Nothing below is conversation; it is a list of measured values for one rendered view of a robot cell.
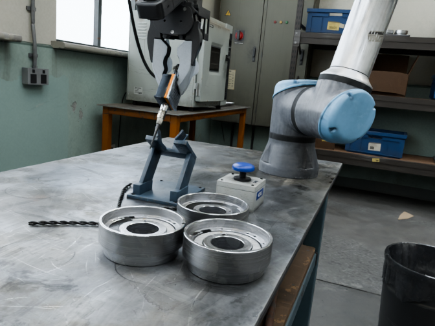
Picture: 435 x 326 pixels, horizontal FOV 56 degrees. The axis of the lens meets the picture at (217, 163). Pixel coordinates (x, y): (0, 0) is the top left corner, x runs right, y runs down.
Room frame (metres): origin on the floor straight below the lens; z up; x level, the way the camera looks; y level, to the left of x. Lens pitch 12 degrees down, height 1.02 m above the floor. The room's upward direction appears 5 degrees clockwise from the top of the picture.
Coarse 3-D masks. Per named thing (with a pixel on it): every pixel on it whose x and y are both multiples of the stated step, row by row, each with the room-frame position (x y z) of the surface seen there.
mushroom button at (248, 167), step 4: (236, 164) 0.70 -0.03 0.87; (240, 164) 0.70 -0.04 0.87; (244, 164) 0.70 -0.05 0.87; (248, 164) 0.70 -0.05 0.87; (232, 168) 0.70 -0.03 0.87; (236, 168) 0.69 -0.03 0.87; (240, 168) 0.69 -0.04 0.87; (244, 168) 0.69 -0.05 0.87; (248, 168) 0.69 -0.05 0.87; (252, 168) 0.69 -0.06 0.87; (240, 172) 0.70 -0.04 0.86; (244, 172) 0.70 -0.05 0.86; (248, 172) 0.69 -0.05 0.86; (240, 176) 0.70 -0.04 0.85; (244, 176) 0.70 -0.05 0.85
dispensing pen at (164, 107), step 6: (174, 66) 0.73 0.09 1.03; (174, 72) 0.73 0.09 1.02; (162, 78) 0.70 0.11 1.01; (168, 78) 0.70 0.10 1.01; (162, 84) 0.70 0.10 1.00; (162, 90) 0.69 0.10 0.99; (156, 96) 0.68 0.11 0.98; (162, 96) 0.68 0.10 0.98; (162, 102) 0.69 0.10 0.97; (162, 108) 0.68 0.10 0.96; (168, 108) 0.71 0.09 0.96; (162, 114) 0.68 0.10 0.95; (162, 120) 0.68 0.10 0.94; (156, 126) 0.67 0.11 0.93; (156, 132) 0.66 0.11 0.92
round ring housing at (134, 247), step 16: (128, 208) 0.51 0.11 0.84; (144, 208) 0.52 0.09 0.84; (160, 208) 0.52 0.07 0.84; (128, 224) 0.48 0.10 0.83; (144, 224) 0.49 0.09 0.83; (160, 224) 0.49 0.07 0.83; (176, 224) 0.49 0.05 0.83; (112, 240) 0.43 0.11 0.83; (128, 240) 0.42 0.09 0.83; (144, 240) 0.42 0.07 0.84; (160, 240) 0.43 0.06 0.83; (176, 240) 0.45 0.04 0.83; (112, 256) 0.43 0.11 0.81; (128, 256) 0.42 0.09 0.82; (144, 256) 0.42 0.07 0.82; (160, 256) 0.44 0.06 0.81
